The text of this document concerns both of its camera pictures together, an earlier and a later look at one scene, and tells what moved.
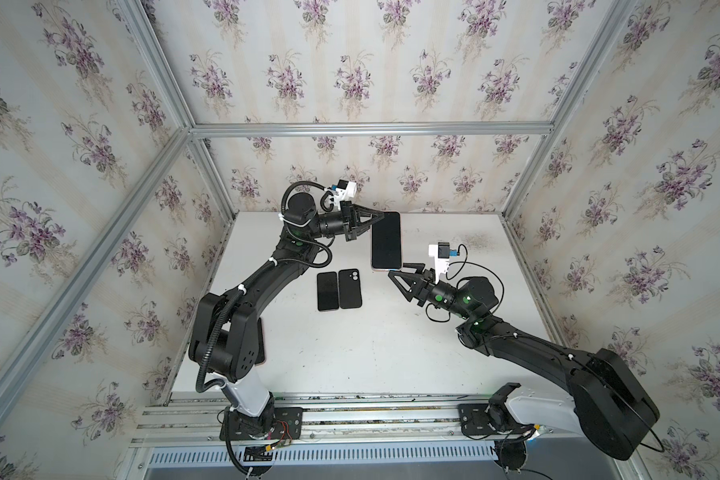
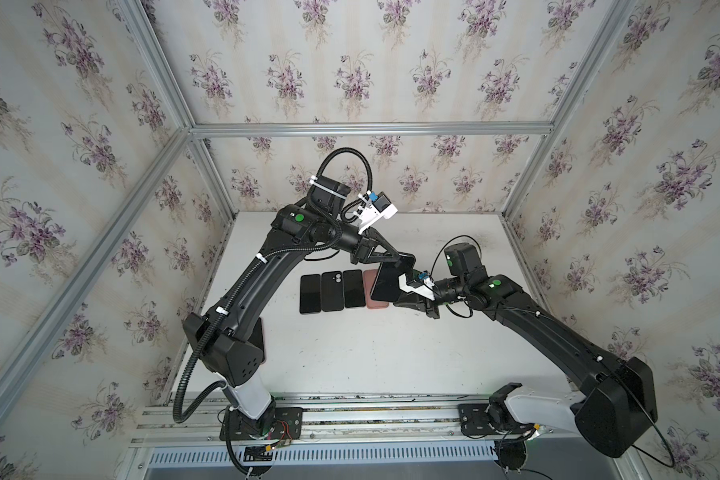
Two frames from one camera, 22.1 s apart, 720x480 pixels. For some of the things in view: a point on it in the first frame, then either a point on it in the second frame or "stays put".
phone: (327, 291) → (310, 294)
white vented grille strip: (334, 454) stays put
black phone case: (350, 288) → (332, 291)
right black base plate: (474, 421) stays put
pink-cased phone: (386, 243) → (353, 288)
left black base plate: (280, 423) stays put
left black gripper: (350, 222) → (365, 248)
